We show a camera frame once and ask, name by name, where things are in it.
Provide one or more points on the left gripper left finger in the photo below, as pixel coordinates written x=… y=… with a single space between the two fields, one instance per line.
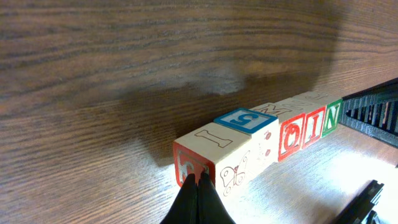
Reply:
x=197 y=203

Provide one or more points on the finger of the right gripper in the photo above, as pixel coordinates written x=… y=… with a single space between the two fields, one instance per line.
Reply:
x=373 y=112

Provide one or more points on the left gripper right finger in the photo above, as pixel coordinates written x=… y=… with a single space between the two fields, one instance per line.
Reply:
x=361 y=209

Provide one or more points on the green letter N block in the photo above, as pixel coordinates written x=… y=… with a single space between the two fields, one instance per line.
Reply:
x=333 y=105

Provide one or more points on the cream block with red side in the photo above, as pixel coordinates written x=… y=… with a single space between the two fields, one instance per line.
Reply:
x=226 y=155

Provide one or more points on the red number 1 block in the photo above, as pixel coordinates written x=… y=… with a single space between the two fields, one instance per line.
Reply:
x=314 y=118

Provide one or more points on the red letter O block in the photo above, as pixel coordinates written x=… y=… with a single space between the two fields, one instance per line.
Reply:
x=290 y=130

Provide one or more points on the cream block with blue side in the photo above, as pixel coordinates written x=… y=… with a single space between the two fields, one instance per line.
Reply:
x=262 y=129

